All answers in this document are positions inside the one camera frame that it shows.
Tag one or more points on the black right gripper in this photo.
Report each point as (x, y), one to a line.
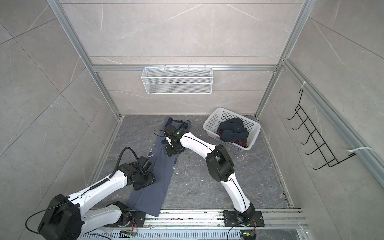
(169, 152)

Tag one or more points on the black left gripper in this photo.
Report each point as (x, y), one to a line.
(151, 181)

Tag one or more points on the blue-grey tank top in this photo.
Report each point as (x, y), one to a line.
(150, 199)

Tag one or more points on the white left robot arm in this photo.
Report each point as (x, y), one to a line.
(69, 217)

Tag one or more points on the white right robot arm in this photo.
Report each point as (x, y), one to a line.
(220, 167)

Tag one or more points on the dark navy tank top pile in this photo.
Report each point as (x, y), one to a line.
(234, 124)

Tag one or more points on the white plastic laundry basket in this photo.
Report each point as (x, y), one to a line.
(220, 115)

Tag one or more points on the red garment in basket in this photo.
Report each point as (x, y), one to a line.
(239, 138)

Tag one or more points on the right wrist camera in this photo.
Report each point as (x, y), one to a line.
(171, 131)

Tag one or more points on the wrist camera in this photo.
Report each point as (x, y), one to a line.
(143, 165)
(171, 131)

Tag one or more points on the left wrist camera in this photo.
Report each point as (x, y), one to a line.
(143, 165)

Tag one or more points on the grey slotted cable duct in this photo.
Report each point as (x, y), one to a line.
(143, 234)

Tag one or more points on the white wire mesh wall basket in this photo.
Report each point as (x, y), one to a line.
(177, 80)

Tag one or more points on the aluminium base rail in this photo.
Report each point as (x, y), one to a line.
(183, 219)

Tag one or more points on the black wire hook rack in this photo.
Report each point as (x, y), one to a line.
(315, 136)

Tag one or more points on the white cable tie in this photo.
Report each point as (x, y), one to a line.
(360, 148)

